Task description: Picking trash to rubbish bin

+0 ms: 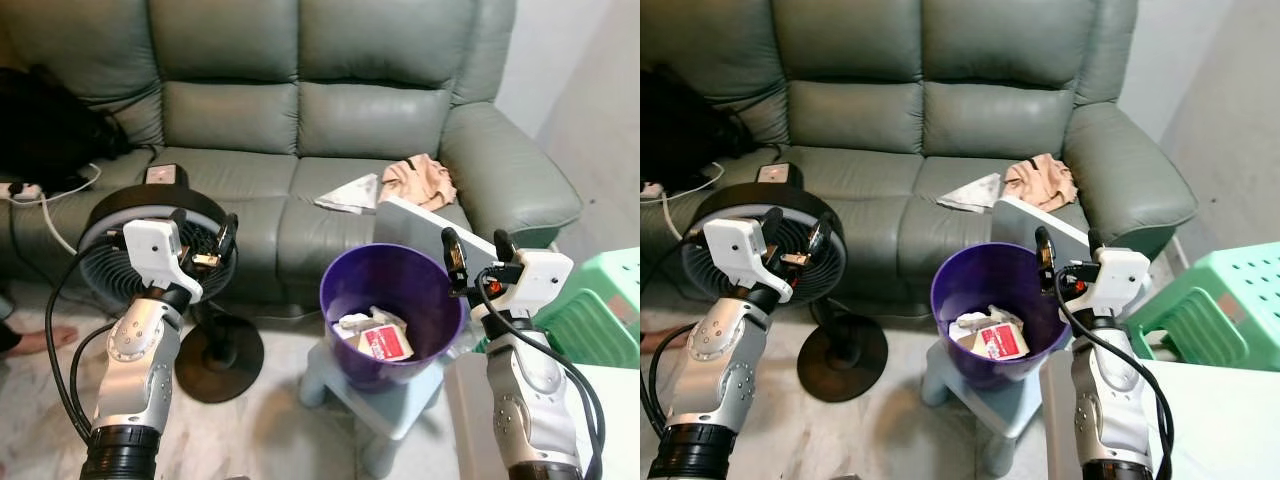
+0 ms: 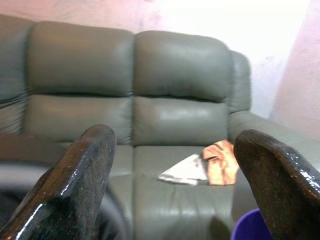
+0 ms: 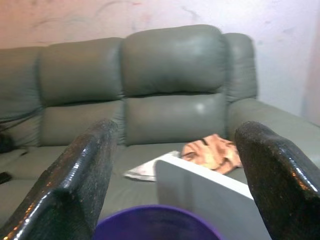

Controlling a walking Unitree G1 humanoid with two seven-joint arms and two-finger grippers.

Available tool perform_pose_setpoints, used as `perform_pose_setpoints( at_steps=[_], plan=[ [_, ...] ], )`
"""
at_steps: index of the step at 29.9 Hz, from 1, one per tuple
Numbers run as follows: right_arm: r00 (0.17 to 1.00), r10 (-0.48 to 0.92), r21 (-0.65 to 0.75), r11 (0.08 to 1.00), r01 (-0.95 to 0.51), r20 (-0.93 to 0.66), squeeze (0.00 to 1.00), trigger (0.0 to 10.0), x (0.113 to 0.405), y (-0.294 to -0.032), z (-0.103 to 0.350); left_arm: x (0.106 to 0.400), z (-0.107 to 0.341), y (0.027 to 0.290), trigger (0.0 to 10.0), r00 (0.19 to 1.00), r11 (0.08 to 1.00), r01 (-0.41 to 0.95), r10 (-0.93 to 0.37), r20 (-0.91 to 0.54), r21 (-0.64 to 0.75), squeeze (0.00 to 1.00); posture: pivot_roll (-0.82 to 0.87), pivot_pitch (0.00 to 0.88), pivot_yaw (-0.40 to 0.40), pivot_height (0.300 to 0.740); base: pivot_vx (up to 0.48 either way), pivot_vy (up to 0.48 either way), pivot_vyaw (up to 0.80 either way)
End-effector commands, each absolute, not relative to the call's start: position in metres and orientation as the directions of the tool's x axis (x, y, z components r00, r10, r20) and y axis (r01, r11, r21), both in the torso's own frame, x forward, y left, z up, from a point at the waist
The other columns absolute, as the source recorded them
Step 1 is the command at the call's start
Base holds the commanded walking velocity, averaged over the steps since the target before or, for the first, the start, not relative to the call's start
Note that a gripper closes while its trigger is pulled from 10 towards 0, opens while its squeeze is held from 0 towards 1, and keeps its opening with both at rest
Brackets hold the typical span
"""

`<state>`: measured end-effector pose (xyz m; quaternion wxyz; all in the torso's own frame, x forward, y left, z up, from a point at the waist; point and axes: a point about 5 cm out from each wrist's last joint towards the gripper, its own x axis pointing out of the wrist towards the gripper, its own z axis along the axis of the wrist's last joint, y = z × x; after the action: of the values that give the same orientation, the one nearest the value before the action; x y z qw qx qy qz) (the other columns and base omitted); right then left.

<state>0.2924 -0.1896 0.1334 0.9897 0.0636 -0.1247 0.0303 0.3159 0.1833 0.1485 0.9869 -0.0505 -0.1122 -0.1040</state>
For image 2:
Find purple plastic bin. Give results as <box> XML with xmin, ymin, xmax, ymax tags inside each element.
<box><xmin>230</xmin><ymin>208</ymin><xmax>272</xmax><ymax>240</ymax></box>

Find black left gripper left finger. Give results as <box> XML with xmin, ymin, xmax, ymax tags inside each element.
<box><xmin>0</xmin><ymin>124</ymin><xmax>117</xmax><ymax>240</ymax></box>

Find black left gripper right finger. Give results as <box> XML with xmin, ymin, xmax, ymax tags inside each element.
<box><xmin>232</xmin><ymin>129</ymin><xmax>320</xmax><ymax>240</ymax></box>

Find grey-green leather sofa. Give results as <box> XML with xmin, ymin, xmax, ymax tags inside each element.
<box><xmin>0</xmin><ymin>13</ymin><xmax>320</xmax><ymax>240</ymax></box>

